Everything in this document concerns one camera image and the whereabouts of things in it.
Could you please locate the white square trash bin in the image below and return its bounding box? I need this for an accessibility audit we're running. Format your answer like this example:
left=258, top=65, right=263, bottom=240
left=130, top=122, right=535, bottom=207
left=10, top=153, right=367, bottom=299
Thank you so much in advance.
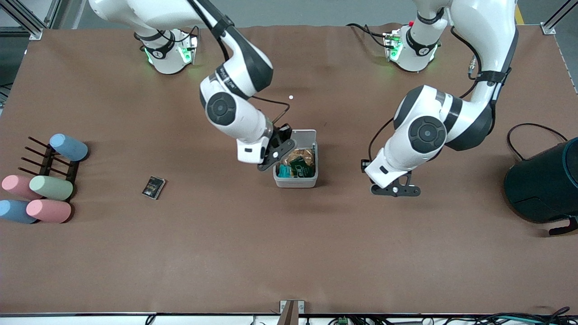
left=273, top=129, right=319, bottom=189

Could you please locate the black snack packet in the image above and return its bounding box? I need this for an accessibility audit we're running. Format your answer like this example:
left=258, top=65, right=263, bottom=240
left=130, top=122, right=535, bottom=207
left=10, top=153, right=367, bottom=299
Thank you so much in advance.
left=142, top=176, right=166, bottom=200

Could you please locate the dark teal pedal bin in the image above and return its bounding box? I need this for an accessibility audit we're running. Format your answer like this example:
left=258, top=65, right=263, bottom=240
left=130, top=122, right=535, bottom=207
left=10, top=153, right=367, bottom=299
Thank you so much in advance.
left=503, top=137, right=578, bottom=237

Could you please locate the brown snack bag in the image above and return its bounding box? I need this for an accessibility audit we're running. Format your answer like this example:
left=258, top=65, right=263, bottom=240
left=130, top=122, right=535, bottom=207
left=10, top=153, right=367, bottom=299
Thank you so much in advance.
left=282, top=148, right=316, bottom=172

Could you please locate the green wrapper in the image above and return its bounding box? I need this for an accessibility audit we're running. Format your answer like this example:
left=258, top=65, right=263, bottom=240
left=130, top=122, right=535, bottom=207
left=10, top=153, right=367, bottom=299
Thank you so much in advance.
left=293, top=159, right=316, bottom=178

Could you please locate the blue cup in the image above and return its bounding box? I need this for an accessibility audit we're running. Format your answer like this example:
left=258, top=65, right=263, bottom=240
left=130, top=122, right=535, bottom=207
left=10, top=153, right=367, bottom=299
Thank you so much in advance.
left=0, top=200, right=39, bottom=224
left=49, top=134, right=89, bottom=162

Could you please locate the green cup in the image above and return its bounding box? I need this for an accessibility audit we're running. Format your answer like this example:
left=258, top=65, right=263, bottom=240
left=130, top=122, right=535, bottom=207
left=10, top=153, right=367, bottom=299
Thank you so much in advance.
left=29, top=175, right=74, bottom=201

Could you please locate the black cup rack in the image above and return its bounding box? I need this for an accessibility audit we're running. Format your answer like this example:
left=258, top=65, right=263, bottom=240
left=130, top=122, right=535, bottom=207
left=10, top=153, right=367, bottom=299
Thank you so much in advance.
left=18, top=136, right=81, bottom=199

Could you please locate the pink cup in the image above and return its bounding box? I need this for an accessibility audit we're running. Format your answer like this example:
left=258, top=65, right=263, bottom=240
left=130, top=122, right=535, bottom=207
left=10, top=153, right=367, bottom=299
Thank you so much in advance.
left=26, top=199, right=72, bottom=224
left=1, top=175, right=42, bottom=200

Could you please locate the black looped cable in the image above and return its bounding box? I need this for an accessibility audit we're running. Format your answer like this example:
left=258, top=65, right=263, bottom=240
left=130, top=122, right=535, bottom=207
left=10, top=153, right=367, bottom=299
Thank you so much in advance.
left=507, top=123, right=569, bottom=161

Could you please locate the black base cable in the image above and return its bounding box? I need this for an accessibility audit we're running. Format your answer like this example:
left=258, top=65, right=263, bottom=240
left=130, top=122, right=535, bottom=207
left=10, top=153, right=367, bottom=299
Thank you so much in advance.
left=346, top=23, right=390, bottom=48

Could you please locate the metal table bracket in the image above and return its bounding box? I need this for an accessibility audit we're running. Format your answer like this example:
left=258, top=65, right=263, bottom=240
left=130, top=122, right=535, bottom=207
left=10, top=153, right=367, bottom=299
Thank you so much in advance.
left=279, top=300, right=306, bottom=325

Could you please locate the aluminium frame post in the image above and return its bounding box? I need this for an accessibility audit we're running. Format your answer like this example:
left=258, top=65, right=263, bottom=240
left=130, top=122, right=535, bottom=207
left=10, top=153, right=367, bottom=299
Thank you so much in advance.
left=0, top=0, right=63, bottom=41
left=541, top=0, right=578, bottom=36

